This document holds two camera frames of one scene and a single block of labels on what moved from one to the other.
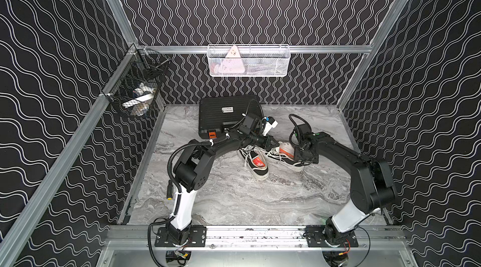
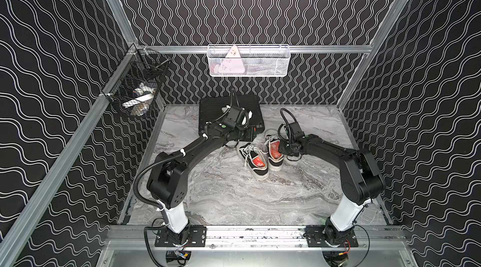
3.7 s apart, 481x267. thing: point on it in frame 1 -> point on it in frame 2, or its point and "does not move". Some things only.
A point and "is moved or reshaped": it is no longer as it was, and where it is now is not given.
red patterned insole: x=258 y=162 does not move
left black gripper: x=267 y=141 -> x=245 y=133
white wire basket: x=248 y=60 does not move
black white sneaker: x=254 y=158 does not move
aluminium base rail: x=128 y=237 does not move
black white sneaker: x=284 y=156 is moved or reshaped
